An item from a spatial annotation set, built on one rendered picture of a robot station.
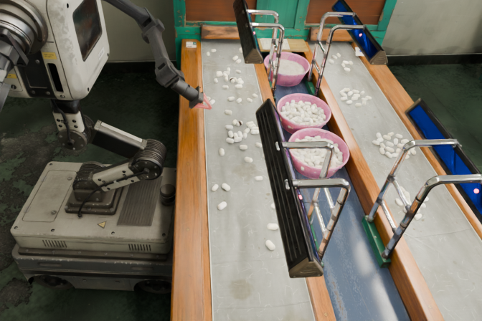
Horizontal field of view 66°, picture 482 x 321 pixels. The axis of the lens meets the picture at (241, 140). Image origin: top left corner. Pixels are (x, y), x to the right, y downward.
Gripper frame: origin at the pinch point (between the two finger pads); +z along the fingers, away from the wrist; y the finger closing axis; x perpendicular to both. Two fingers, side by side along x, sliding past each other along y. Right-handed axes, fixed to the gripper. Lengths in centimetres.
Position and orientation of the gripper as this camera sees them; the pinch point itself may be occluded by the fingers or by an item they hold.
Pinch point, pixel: (209, 107)
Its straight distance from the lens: 165.8
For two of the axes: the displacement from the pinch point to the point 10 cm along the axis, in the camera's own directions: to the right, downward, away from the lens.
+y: -0.9, -6.6, 7.5
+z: 7.1, 4.9, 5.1
